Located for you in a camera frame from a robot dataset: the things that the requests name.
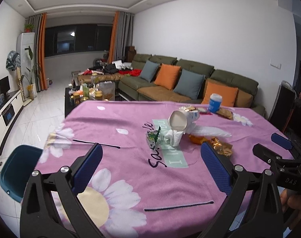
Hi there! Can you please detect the green sectional sofa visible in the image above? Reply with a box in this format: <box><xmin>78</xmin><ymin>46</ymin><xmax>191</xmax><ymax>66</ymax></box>
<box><xmin>118</xmin><ymin>54</ymin><xmax>265</xmax><ymax>116</ymax></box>

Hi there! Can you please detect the clothes pile on sofa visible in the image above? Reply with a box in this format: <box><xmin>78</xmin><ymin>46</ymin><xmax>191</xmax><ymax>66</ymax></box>
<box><xmin>78</xmin><ymin>59</ymin><xmax>142</xmax><ymax>76</ymax></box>

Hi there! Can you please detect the plant on air conditioner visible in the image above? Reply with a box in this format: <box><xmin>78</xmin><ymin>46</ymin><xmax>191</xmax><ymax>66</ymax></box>
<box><xmin>24</xmin><ymin>24</ymin><xmax>35</xmax><ymax>33</ymax></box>

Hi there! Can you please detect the blue lidded cup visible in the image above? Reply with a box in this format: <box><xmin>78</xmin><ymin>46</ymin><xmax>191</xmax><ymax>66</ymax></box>
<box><xmin>208</xmin><ymin>93</ymin><xmax>222</xmax><ymax>113</ymax></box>

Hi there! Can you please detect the left orange grey curtain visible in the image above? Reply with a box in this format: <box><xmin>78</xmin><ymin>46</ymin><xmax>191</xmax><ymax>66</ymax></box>
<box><xmin>25</xmin><ymin>13</ymin><xmax>48</xmax><ymax>92</ymax></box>

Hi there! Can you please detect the tall potted plant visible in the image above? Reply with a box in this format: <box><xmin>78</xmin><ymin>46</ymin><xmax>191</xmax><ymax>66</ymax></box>
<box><xmin>22</xmin><ymin>46</ymin><xmax>42</xmax><ymax>101</ymax></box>

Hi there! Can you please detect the dark window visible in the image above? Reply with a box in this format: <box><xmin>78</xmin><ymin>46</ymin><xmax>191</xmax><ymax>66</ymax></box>
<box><xmin>44</xmin><ymin>24</ymin><xmax>113</xmax><ymax>57</ymax></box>

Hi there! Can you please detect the orange grey curtain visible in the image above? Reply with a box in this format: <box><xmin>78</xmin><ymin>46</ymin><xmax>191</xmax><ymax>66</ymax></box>
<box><xmin>25</xmin><ymin>13</ymin><xmax>48</xmax><ymax>92</ymax></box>
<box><xmin>108</xmin><ymin>11</ymin><xmax>134</xmax><ymax>63</ymax></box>

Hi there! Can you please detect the red snack packet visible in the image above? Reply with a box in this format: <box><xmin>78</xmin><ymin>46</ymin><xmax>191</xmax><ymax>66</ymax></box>
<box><xmin>197</xmin><ymin>107</ymin><xmax>212</xmax><ymax>115</ymax></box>

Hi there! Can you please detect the green snack wrapper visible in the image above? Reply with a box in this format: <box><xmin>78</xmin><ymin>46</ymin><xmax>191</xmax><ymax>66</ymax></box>
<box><xmin>146</xmin><ymin>127</ymin><xmax>164</xmax><ymax>150</ymax></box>

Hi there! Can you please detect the grey-blue cushion near window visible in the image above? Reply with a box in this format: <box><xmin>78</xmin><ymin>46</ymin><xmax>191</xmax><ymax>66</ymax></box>
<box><xmin>139</xmin><ymin>60</ymin><xmax>160</xmax><ymax>82</ymax></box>

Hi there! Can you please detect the pink floral tablecloth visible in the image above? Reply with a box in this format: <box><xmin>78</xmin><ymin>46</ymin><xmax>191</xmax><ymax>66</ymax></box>
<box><xmin>35</xmin><ymin>100</ymin><xmax>294</xmax><ymax>238</ymax></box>

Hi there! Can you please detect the orange peel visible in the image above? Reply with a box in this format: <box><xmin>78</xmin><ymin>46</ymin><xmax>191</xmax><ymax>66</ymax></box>
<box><xmin>189</xmin><ymin>134</ymin><xmax>211</xmax><ymax>145</ymax></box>

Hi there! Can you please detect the small snack packet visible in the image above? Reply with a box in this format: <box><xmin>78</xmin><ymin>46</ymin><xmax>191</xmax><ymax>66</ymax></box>
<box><xmin>179</xmin><ymin>105</ymin><xmax>197</xmax><ymax>112</ymax></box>

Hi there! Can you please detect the black coffee table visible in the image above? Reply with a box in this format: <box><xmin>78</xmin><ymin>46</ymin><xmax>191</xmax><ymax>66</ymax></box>
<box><xmin>64</xmin><ymin>86</ymin><xmax>121</xmax><ymax>118</ymax></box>

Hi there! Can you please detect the white tissue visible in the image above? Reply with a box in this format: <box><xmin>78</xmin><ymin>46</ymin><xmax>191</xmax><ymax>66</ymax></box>
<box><xmin>164</xmin><ymin>130</ymin><xmax>184</xmax><ymax>147</ymax></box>

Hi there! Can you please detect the small black monitor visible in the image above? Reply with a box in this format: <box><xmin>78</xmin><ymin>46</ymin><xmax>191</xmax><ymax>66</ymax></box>
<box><xmin>0</xmin><ymin>76</ymin><xmax>10</xmax><ymax>97</ymax></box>

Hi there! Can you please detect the right orange grey curtain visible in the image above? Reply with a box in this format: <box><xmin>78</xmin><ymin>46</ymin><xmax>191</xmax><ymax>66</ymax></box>
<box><xmin>108</xmin><ymin>11</ymin><xmax>134</xmax><ymax>63</ymax></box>

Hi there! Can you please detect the white wall switch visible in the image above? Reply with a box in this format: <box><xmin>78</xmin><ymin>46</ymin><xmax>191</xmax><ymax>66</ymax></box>
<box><xmin>270</xmin><ymin>59</ymin><xmax>282</xmax><ymax>69</ymax></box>

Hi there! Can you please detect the orange cushion near end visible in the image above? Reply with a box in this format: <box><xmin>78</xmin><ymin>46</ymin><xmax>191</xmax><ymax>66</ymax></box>
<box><xmin>202</xmin><ymin>82</ymin><xmax>239</xmax><ymax>107</ymax></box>

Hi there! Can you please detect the orange cushion near window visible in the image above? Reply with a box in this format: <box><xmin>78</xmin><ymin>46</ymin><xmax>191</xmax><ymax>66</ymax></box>
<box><xmin>154</xmin><ymin>64</ymin><xmax>181</xmax><ymax>90</ymax></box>

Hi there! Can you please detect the grey-blue cushion middle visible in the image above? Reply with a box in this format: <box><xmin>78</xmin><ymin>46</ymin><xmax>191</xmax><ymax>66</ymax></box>
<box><xmin>173</xmin><ymin>69</ymin><xmax>205</xmax><ymax>99</ymax></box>

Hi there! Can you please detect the white TV cabinet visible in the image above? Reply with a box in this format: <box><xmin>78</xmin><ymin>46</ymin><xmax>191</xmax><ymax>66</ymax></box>
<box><xmin>0</xmin><ymin>90</ymin><xmax>23</xmax><ymax>155</ymax></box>

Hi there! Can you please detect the white foam fruit net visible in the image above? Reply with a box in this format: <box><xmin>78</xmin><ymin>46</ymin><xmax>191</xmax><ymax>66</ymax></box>
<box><xmin>190</xmin><ymin>125</ymin><xmax>232</xmax><ymax>138</ymax></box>

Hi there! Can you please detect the covered standing fan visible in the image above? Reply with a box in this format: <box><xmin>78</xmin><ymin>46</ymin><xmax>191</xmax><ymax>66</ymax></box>
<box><xmin>6</xmin><ymin>51</ymin><xmax>26</xmax><ymax>102</ymax></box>

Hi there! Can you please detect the white standing air conditioner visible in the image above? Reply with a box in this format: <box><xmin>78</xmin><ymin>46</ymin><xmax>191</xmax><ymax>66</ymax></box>
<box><xmin>16</xmin><ymin>32</ymin><xmax>35</xmax><ymax>98</ymax></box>

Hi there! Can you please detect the person's right hand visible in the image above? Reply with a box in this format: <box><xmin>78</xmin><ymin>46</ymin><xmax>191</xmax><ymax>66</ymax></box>
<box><xmin>280</xmin><ymin>189</ymin><xmax>301</xmax><ymax>230</ymax></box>

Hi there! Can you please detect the brown snack wrapper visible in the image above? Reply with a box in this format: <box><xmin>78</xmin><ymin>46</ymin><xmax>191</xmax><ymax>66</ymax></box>
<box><xmin>217</xmin><ymin>107</ymin><xmax>233</xmax><ymax>120</ymax></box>

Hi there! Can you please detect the black chair by wall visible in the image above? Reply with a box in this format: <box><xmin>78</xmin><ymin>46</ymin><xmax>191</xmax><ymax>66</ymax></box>
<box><xmin>268</xmin><ymin>81</ymin><xmax>297</xmax><ymax>132</ymax></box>

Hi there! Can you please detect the teal trash bin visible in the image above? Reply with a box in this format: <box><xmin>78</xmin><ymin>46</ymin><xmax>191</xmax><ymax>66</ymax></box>
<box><xmin>0</xmin><ymin>145</ymin><xmax>43</xmax><ymax>203</ymax></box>

